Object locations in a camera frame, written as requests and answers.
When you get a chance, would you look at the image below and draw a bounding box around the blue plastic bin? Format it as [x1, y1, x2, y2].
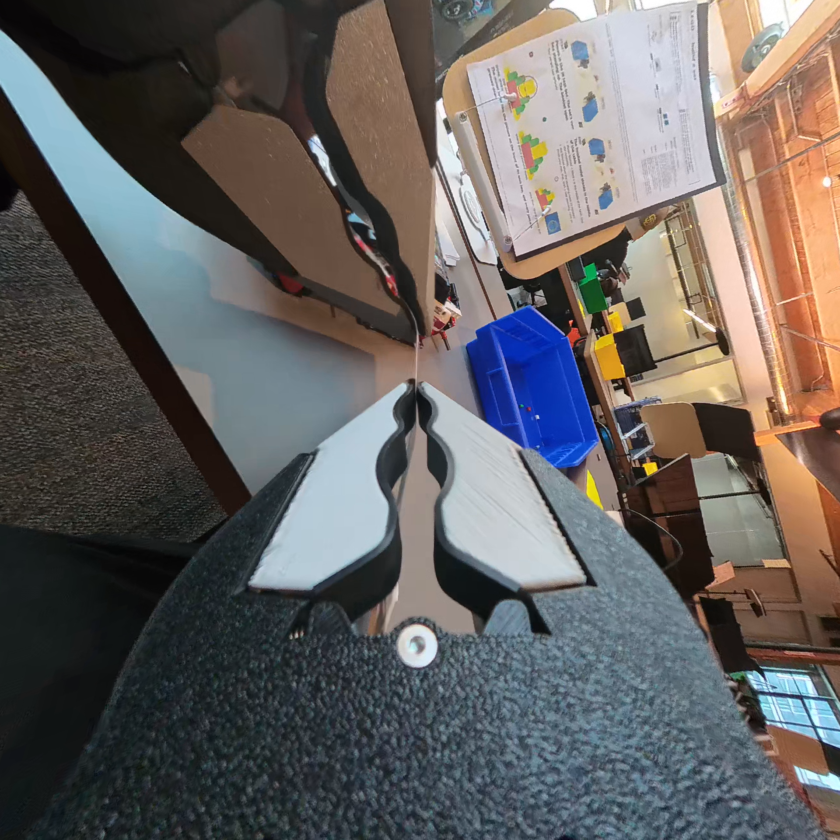
[465, 304, 600, 469]

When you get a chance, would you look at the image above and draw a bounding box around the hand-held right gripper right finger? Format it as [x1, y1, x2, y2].
[418, 381, 589, 619]

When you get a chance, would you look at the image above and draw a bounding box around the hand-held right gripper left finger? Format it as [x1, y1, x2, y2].
[248, 381, 416, 618]

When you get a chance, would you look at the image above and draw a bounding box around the small green storage bin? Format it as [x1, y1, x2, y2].
[577, 262, 610, 315]

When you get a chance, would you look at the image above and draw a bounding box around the printed instruction sheet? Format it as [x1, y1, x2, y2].
[465, 0, 729, 259]

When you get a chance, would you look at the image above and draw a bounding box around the black toy car set box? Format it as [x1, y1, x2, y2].
[433, 0, 553, 68]

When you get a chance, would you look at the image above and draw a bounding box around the red white blue toy car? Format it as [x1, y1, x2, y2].
[246, 197, 464, 352]

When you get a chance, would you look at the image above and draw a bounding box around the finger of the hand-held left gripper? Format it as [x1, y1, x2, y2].
[180, 104, 422, 347]
[323, 0, 441, 337]

